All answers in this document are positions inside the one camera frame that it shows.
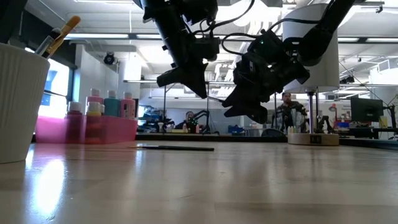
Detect large teal paint bottle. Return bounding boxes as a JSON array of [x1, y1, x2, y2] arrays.
[[103, 90, 121, 118]]

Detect white ribbed cup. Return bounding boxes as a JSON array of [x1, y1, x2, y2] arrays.
[[0, 42, 51, 165]]

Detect small yellow paint bottle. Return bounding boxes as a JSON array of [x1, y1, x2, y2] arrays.
[[85, 101, 103, 145]]

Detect black monitor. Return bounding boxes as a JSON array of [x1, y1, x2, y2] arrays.
[[350, 97, 384, 123]]

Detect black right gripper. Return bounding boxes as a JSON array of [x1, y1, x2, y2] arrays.
[[222, 29, 311, 124]]

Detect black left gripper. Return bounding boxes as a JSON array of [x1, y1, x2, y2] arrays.
[[156, 12, 208, 100]]

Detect large pink paint bottle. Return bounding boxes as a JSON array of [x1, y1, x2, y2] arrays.
[[120, 91, 137, 119], [86, 88, 104, 106]]

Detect person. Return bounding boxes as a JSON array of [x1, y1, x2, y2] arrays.
[[175, 111, 197, 130], [273, 92, 308, 133]]

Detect paintbrushes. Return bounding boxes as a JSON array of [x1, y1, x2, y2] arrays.
[[42, 15, 81, 59]]

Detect background black rig frame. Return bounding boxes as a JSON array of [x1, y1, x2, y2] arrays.
[[163, 80, 211, 134]]

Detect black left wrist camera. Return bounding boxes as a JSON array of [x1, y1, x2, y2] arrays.
[[194, 36, 221, 62]]

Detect pink plastic tray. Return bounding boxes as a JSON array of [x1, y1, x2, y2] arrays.
[[35, 114, 139, 145]]

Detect small magenta paint bottle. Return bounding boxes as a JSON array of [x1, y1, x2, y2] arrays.
[[65, 101, 84, 144]]

